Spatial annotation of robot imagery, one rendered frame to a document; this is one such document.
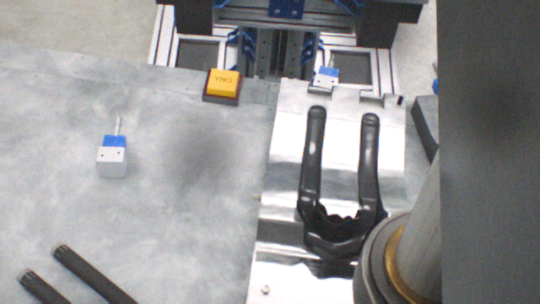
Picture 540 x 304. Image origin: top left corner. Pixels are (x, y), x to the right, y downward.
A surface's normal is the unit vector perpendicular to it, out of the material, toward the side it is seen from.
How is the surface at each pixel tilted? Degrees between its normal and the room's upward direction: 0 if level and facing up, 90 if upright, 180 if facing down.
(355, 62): 0
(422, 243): 90
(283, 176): 28
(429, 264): 90
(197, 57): 0
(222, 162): 0
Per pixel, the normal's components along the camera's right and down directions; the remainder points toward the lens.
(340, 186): 0.12, -0.90
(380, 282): 0.07, -0.60
